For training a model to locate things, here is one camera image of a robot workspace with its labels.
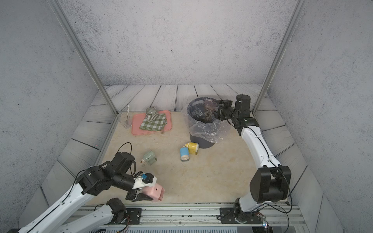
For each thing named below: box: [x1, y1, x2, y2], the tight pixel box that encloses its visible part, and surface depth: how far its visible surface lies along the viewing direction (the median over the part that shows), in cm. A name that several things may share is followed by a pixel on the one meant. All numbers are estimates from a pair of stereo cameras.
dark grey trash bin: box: [186, 97, 220, 150], surface depth 84 cm
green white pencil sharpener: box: [140, 150, 158, 167], surface depth 89 cm
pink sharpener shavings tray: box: [203, 99, 218, 111], surface depth 80 cm
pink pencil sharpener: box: [141, 183, 165, 202], surface depth 61 cm
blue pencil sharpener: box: [179, 146, 190, 162], surface depth 92 cm
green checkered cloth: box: [139, 113, 168, 132], surface depth 113 cm
